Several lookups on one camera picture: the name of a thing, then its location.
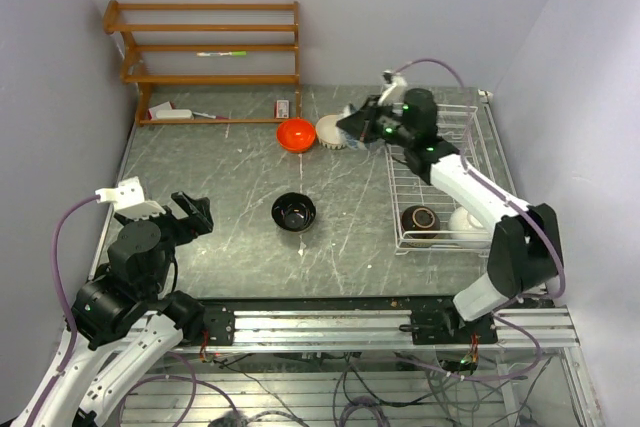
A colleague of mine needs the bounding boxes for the green pink marker pen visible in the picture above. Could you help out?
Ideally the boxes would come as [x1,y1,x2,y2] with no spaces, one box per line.
[196,51,247,58]

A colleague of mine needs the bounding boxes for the black glossy bowl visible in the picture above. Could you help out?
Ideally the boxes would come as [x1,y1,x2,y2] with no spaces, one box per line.
[271,192,317,233]

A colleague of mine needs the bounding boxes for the pink white pen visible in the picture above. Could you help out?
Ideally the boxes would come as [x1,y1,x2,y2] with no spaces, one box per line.
[192,111,229,121]

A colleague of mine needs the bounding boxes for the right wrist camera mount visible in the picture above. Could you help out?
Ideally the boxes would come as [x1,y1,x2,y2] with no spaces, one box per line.
[377,70,408,106]

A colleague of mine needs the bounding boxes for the wooden shelf rack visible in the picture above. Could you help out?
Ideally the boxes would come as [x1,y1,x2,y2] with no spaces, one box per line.
[102,0,303,126]

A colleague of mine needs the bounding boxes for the aluminium rail frame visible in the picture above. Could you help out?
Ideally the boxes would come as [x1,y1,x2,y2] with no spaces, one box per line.
[207,306,580,354]

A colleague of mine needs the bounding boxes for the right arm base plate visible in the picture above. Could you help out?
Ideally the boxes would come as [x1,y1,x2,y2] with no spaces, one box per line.
[399,308,498,345]

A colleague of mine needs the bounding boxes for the small red white box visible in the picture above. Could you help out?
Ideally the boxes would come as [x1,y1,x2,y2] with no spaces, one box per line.
[274,99,290,119]

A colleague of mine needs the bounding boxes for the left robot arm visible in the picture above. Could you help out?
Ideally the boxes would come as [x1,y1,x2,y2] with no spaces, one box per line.
[12,185,214,426]

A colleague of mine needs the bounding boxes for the orange bowl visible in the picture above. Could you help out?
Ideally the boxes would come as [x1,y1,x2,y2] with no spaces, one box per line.
[276,118,316,153]

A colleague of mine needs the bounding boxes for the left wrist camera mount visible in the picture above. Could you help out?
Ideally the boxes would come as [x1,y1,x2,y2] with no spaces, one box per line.
[95,176,166,221]

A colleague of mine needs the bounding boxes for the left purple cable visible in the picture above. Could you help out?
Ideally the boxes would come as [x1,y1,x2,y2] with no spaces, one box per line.
[14,194,101,427]

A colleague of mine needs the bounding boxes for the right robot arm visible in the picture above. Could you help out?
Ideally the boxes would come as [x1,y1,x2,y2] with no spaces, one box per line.
[337,88,564,343]

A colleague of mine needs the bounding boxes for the blue white patterned bowl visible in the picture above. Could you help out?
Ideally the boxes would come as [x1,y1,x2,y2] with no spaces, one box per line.
[340,104,384,152]

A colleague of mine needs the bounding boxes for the dark brown bowl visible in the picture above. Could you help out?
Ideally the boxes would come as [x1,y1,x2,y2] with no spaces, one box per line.
[400,205,441,240]

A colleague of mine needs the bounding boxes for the white wire dish rack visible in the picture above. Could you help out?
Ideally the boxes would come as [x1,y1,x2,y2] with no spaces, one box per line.
[385,104,502,258]

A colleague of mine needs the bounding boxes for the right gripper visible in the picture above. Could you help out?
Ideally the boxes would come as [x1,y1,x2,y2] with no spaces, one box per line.
[335,96,413,150]

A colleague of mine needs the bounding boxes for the cream bowl patterned rim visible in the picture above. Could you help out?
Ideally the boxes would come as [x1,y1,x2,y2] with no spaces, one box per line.
[315,114,347,150]

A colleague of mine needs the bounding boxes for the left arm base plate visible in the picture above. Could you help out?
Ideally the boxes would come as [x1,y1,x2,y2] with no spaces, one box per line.
[203,306,236,347]

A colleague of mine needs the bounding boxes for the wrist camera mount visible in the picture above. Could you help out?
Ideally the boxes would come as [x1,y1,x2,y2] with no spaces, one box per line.
[95,176,166,221]
[377,70,408,106]

